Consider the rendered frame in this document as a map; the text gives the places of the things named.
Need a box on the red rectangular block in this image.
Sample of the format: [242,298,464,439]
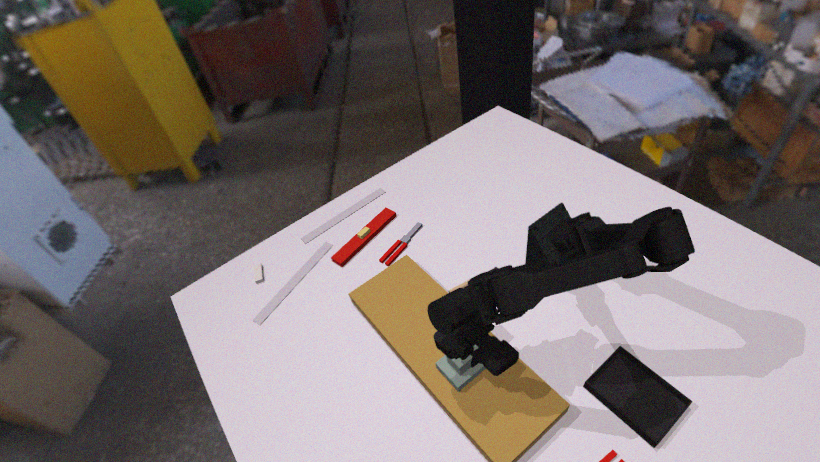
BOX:
[331,208,396,267]

